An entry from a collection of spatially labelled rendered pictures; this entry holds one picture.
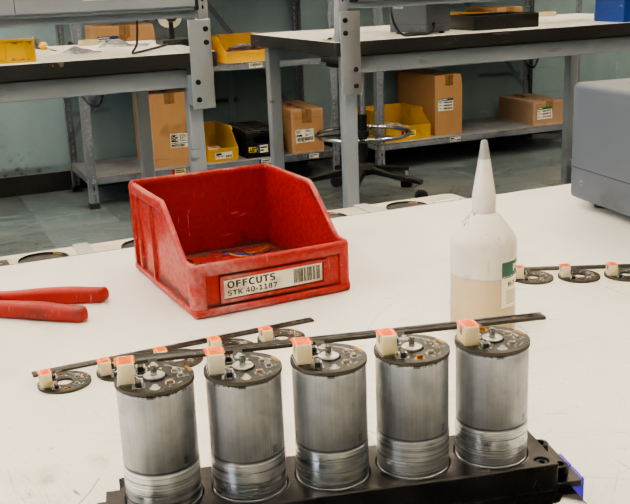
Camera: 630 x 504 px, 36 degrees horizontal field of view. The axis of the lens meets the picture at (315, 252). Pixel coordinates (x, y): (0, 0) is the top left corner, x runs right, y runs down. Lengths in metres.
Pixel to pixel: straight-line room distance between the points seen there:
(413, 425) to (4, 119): 4.39
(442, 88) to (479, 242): 4.44
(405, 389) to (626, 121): 0.44
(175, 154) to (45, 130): 0.66
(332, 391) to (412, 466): 0.04
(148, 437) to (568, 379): 0.22
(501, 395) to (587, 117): 0.46
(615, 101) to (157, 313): 0.36
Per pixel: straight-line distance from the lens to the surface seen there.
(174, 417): 0.30
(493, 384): 0.32
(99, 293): 0.58
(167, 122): 4.36
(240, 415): 0.30
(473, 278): 0.49
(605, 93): 0.74
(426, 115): 4.98
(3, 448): 0.42
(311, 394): 0.31
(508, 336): 0.33
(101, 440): 0.41
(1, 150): 4.67
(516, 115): 5.34
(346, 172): 2.87
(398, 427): 0.32
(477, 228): 0.49
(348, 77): 2.79
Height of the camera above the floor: 0.93
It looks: 16 degrees down
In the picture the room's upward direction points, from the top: 2 degrees counter-clockwise
